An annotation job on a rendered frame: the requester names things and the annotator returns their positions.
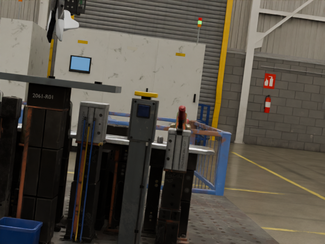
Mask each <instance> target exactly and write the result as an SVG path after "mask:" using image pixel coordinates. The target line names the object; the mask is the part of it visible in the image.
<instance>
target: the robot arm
mask: <svg viewBox="0 0 325 244"><path fill-rule="evenodd" d="M81 4H82V0H51V7H50V12H49V18H48V26H47V35H46V36H47V39H48V42H49V43H51V40H52V35H53V33H54V32H56V36H57V38H58V39H59V41H62V37H63V32H64V31H67V30H71V29H77V28H78V27H79V23H78V22H76V21H75V20H73V19H71V16H73V15H77V16H80V14H85V8H86V0H85V3H84V9H82V8H83V7H81Z"/></svg>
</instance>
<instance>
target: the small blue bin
mask: <svg viewBox="0 0 325 244"><path fill-rule="evenodd" d="M42 226H43V222H41V221H34V220H26V219H19V218H11V217H3V218H1V219H0V244H39V238H40V231H41V227H42Z"/></svg>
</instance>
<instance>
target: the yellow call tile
mask: <svg viewBox="0 0 325 244"><path fill-rule="evenodd" d="M134 94H135V95H137V96H141V99H145V100H151V97H153V98H158V93H152V92H144V91H135V92H134Z"/></svg>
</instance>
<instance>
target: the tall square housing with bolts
mask: <svg viewBox="0 0 325 244"><path fill-rule="evenodd" d="M109 106H110V105H109V104H106V103H98V102H91V101H81V102H80V108H79V116H78V125H77V133H76V141H75V142H76V143H77V151H76V160H75V168H74V181H73V182H72V183H71V191H70V200H69V209H68V217H67V226H66V234H65V235H64V238H60V239H63V241H71V242H73V243H74V242H75V243H83V244H85V243H91V241H92V242H93V241H94V240H95V239H96V238H97V236H98V235H96V234H95V233H96V231H95V223H96V214H97V206H98V197H99V189H100V180H99V176H100V168H101V159H102V151H103V145H102V146H98V143H100V142H103V141H104V140H105V138H106V130H107V121H108V112H109Z"/></svg>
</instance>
